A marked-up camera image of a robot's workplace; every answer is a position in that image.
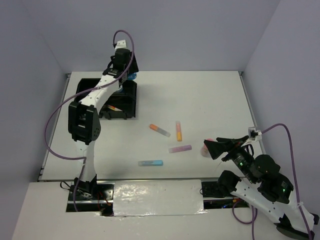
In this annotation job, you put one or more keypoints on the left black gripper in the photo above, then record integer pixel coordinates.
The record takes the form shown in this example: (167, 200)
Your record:
(134, 67)

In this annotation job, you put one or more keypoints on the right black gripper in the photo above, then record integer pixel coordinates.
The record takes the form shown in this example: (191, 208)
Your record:
(216, 147)

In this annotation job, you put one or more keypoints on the blue round tape tin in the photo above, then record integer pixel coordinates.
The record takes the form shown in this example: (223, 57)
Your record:
(119, 90)
(132, 76)

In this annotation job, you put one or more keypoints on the orange thin pen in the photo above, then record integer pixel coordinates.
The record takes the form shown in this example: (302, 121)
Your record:
(113, 108)

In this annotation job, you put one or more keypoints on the purple pink highlighter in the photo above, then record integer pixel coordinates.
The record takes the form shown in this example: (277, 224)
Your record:
(178, 149)

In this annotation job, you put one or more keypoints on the orange capped highlighter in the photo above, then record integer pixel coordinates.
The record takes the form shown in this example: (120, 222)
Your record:
(159, 130)

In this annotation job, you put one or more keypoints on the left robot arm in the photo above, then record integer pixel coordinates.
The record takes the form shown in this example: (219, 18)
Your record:
(83, 116)

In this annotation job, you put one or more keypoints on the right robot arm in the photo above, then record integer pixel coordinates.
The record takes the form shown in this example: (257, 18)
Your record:
(264, 187)

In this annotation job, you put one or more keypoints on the pink capped glue bottle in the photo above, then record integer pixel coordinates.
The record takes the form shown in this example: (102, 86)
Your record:
(204, 151)

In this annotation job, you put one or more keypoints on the black four-compartment tray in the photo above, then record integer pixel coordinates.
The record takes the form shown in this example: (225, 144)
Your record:
(125, 100)

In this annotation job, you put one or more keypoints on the pink orange highlighter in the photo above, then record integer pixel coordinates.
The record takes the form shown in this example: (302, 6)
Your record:
(178, 131)

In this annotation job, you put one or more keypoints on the blue highlighter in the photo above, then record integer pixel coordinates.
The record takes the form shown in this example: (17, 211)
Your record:
(150, 163)

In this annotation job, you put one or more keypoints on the silver foil plate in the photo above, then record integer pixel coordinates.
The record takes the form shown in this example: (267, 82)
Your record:
(157, 198)

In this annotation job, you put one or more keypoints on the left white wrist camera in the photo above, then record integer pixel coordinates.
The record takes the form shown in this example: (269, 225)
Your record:
(120, 44)

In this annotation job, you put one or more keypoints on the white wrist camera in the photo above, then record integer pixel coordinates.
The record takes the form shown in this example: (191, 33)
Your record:
(254, 135)
(120, 44)

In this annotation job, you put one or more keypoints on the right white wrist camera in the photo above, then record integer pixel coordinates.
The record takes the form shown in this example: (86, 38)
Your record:
(254, 135)

